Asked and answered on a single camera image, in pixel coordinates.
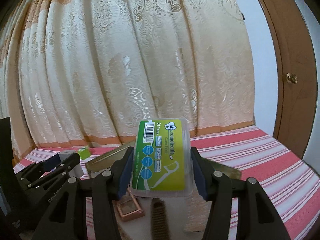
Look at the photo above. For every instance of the brown wooden comb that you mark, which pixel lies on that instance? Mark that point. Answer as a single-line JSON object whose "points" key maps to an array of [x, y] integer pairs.
{"points": [[159, 225]]}

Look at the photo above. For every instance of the wooden door with knob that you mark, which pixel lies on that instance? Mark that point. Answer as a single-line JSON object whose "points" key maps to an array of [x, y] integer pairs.
{"points": [[297, 75]]}

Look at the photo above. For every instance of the white USB charger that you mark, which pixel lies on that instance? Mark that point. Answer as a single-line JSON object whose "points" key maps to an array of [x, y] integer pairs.
{"points": [[71, 160]]}

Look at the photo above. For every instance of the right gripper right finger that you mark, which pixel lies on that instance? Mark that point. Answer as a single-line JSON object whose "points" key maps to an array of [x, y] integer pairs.
{"points": [[257, 216]]}

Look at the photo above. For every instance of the blue cube block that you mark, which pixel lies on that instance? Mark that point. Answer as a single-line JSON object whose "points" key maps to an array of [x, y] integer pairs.
{"points": [[51, 163]]}

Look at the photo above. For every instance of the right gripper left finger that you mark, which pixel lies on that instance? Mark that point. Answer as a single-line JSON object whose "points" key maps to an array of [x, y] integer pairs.
{"points": [[65, 217]]}

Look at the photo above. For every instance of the green toy brick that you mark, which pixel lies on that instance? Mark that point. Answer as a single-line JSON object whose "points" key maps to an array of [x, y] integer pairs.
{"points": [[84, 152]]}

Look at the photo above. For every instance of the pink striped tablecloth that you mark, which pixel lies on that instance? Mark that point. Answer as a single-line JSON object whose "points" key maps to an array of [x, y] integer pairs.
{"points": [[290, 183]]}

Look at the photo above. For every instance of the white card box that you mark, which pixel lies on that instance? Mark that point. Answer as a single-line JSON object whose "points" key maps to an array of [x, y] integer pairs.
{"points": [[197, 212]]}

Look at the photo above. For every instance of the clear dental floss box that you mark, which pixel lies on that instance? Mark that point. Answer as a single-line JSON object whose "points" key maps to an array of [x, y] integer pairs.
{"points": [[162, 165]]}

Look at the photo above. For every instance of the cream floral curtain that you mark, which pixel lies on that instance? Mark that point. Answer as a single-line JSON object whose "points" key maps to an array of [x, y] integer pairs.
{"points": [[86, 72]]}

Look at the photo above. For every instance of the pink eyeshadow palette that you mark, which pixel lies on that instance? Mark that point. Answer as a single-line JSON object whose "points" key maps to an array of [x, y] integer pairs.
{"points": [[128, 207]]}

